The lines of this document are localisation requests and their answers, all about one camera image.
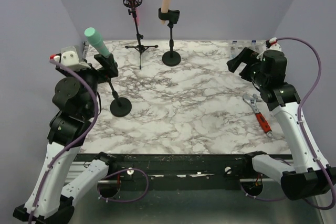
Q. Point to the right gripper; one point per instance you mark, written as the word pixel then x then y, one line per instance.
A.
pixel 248 56

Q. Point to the tall round-base mic stand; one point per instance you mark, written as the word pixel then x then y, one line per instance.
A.
pixel 170 58

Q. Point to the tripod mic stand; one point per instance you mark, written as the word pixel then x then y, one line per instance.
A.
pixel 140 48

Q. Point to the short round-base mic stand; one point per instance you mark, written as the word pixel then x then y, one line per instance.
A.
pixel 120 106

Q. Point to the green microphone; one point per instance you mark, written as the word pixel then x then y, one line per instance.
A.
pixel 95 40

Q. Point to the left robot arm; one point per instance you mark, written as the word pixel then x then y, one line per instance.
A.
pixel 52 200

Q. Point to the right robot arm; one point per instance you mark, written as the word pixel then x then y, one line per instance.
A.
pixel 310 174

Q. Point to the red adjustable wrench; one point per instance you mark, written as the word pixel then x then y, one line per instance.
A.
pixel 252 101

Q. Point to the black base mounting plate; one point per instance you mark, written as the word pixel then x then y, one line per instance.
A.
pixel 164 172

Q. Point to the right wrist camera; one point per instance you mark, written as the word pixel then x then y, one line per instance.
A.
pixel 271 44

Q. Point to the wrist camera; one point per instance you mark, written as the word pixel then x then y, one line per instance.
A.
pixel 71 57
pixel 271 44

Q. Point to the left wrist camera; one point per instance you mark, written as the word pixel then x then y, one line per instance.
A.
pixel 71 57

